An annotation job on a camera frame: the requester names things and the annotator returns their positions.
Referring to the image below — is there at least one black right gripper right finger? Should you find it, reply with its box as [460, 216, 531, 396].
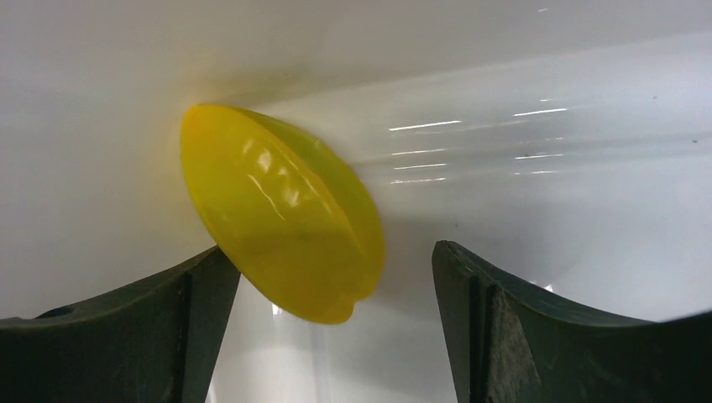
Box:
[432, 240, 711, 402]

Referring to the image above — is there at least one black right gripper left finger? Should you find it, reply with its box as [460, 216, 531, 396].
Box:
[1, 247, 240, 402]

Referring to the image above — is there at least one yellow star fruit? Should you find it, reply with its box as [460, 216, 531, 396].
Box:
[180, 104, 385, 325]

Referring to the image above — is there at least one white plastic bin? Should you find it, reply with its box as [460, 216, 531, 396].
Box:
[1, 1, 711, 402]

